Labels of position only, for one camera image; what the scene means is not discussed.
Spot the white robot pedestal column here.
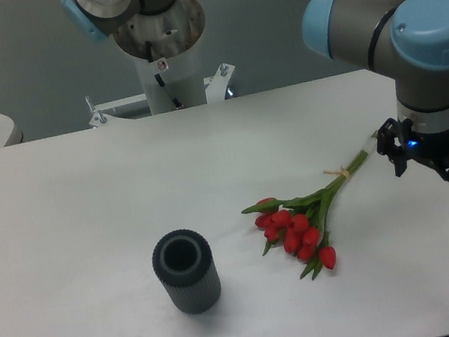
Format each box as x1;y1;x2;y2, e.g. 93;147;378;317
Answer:
113;0;206;100

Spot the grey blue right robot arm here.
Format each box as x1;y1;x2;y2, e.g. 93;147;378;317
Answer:
301;0;449;182

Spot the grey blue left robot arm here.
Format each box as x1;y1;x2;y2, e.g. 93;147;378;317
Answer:
62;0;394;222

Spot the red tulip bouquet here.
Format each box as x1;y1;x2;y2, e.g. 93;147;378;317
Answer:
241;132;378;279

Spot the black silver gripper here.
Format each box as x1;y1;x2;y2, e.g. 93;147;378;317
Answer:
376;100;449;182

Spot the dark grey ribbed vase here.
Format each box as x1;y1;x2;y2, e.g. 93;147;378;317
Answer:
152;229;222;315

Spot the white pedestal base bracket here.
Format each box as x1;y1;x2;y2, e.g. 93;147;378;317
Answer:
85;63;236;128

